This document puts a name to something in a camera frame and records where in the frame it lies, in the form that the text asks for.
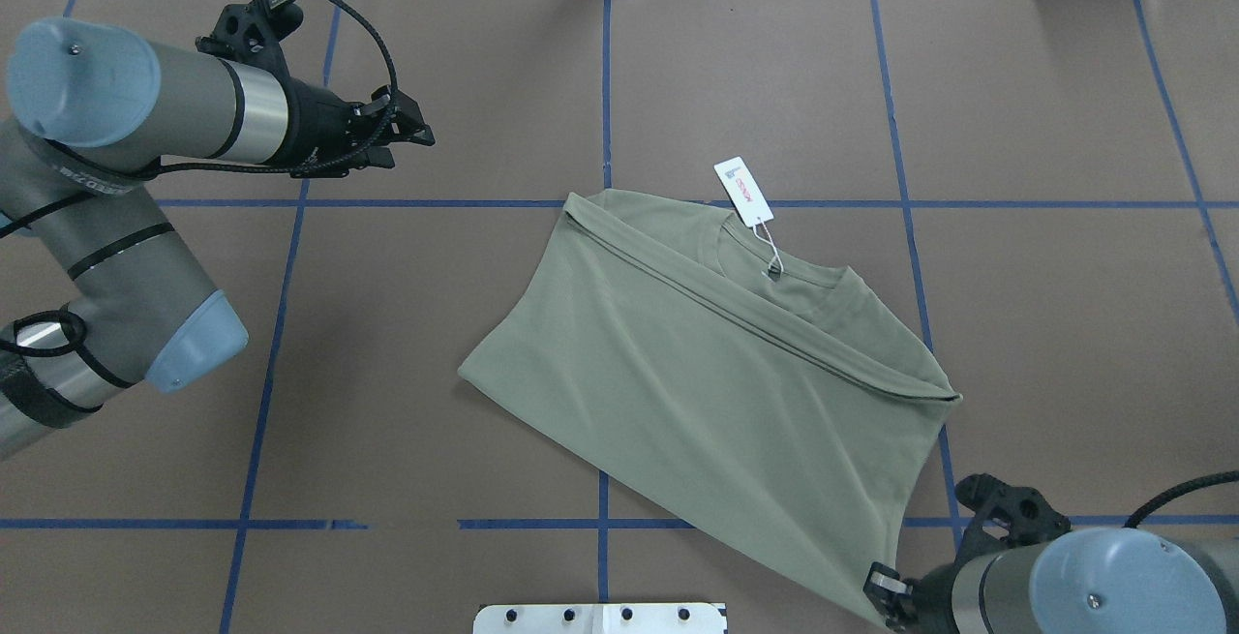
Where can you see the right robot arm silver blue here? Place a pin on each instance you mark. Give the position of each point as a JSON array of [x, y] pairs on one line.
[[1130, 580]]

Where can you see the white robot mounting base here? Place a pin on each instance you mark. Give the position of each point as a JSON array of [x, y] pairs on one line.
[[657, 617]]

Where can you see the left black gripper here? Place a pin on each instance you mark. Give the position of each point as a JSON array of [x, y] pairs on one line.
[[317, 124]]

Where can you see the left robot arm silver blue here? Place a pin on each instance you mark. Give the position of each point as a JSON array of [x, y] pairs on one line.
[[97, 113]]

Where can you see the white shirt hang tag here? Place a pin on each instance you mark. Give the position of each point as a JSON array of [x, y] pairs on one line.
[[753, 209]]

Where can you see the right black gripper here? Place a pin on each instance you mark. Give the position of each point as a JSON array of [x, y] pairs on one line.
[[931, 593]]

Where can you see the olive green long-sleeve shirt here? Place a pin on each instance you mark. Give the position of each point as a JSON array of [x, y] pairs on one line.
[[786, 415]]

